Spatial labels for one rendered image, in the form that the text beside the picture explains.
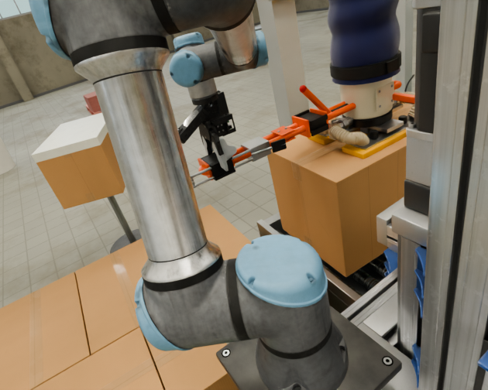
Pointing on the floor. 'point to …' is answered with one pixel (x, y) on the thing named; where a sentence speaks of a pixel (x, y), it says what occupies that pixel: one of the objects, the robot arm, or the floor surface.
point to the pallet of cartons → (92, 103)
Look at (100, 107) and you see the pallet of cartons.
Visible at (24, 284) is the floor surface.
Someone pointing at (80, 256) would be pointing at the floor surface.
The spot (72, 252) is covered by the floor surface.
